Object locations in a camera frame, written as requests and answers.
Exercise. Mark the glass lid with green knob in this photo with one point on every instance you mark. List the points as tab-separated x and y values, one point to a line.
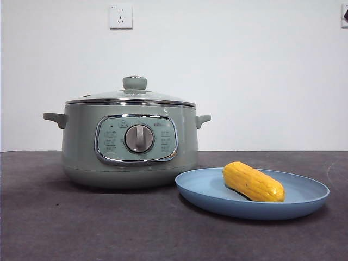
134	83

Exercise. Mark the yellow corn cob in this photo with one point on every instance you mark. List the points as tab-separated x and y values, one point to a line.
253	182

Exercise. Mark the blue round plate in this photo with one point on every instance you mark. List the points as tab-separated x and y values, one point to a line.
201	187

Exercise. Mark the pale green electric steamer pot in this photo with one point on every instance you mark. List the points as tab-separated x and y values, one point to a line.
79	141

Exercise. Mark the white wall power socket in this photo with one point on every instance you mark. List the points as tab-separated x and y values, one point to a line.
121	17

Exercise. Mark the white wall plate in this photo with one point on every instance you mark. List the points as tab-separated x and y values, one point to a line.
344	24

